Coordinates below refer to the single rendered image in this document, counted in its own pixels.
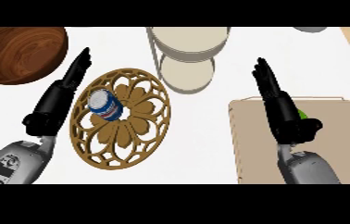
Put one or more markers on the grey round object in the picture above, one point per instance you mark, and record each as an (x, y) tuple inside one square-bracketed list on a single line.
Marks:
[(309, 29)]

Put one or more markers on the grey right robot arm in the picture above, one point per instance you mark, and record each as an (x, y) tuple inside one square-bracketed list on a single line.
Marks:
[(304, 166)]

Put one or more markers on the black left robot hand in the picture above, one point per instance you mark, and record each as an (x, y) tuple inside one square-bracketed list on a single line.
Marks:
[(55, 104)]

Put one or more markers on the green lemon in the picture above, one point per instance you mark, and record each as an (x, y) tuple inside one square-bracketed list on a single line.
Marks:
[(301, 113)]

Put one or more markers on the cream tiered basket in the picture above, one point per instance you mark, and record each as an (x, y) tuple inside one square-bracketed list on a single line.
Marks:
[(189, 55)]

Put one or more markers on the tan wooden board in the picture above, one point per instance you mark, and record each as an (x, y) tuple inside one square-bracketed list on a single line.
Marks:
[(346, 33)]

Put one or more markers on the brown wooden bowl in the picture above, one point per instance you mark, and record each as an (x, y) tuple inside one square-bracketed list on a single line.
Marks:
[(28, 55)]

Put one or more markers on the blue and white can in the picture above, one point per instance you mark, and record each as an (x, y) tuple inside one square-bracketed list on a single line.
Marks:
[(105, 104)]

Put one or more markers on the ornate wooden round trivet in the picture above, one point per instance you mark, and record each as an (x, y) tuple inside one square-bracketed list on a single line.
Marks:
[(124, 132)]

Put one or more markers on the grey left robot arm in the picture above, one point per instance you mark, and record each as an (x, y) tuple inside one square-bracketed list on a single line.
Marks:
[(25, 163)]

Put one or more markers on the beige tray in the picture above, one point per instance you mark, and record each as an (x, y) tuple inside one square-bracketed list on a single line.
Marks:
[(254, 141)]

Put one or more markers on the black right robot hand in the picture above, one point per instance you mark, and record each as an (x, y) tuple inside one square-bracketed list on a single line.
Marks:
[(282, 110)]

